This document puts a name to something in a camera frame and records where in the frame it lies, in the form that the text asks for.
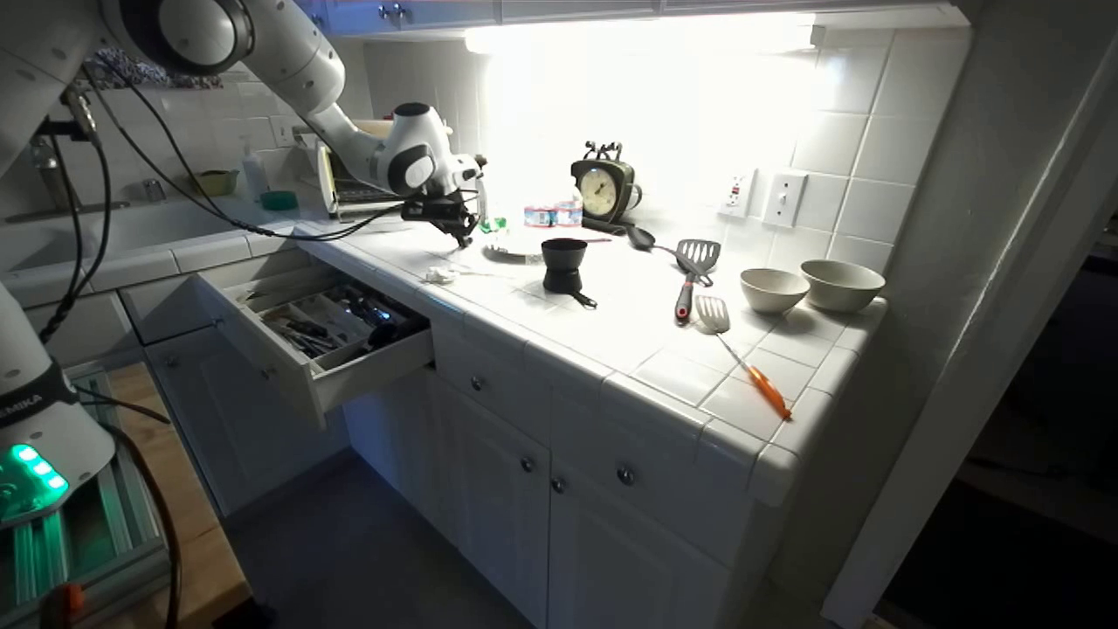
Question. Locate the under-cabinet light bar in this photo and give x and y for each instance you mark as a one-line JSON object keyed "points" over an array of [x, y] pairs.
{"points": [[739, 32]]}

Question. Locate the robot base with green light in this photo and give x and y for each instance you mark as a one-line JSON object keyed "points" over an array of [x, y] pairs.
{"points": [[81, 520]]}

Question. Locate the black cup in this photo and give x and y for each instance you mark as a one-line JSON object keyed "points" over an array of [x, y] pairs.
{"points": [[564, 268]]}

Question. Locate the white bowl near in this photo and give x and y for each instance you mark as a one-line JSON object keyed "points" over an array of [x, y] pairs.
{"points": [[774, 292]]}

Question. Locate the white plate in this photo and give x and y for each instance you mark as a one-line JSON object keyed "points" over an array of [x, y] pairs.
{"points": [[519, 245]]}

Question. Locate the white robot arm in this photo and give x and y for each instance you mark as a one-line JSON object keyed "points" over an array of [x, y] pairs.
{"points": [[44, 45]]}

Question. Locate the lower white cabinets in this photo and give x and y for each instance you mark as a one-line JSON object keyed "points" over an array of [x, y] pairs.
{"points": [[598, 466]]}

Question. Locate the slotted spatula red handle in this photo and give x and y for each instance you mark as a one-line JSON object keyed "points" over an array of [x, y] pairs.
{"points": [[695, 259]]}

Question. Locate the white bowl far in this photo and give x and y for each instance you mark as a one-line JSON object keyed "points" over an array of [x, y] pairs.
{"points": [[838, 287]]}

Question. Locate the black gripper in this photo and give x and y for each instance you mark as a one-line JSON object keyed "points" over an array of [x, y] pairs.
{"points": [[438, 192]]}

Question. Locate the orange handled screwdriver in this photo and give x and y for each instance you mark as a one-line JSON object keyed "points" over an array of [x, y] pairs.
{"points": [[762, 387]]}

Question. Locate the white bowl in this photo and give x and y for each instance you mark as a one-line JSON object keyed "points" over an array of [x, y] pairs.
{"points": [[774, 292], [838, 287]]}

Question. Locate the black ladle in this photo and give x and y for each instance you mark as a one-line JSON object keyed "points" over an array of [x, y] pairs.
{"points": [[645, 239]]}

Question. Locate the open white drawer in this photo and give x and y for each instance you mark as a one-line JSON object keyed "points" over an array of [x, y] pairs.
{"points": [[313, 335]]}

